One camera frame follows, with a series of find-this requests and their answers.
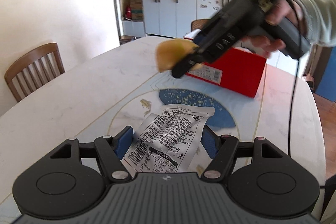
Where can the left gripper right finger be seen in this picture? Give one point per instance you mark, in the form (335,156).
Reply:
(221,150)

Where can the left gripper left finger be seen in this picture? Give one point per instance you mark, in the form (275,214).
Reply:
(110,151)

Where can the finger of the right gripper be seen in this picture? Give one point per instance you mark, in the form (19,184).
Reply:
(190,62)

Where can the yellow plush toy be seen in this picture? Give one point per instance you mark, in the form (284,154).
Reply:
(170,52)

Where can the red cardboard box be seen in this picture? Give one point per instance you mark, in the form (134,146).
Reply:
(239,69)

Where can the silver printed foil packet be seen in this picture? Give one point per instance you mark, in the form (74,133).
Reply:
(167,142)

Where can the grey sleeve forearm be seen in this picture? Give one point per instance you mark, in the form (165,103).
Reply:
(320,21)

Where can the person right hand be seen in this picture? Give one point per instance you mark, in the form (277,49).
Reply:
(282,30)

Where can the wooden chair at right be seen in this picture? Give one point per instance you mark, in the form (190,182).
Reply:
(198,24)

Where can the wooden chair behind table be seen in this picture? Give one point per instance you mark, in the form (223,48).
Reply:
(33,70)

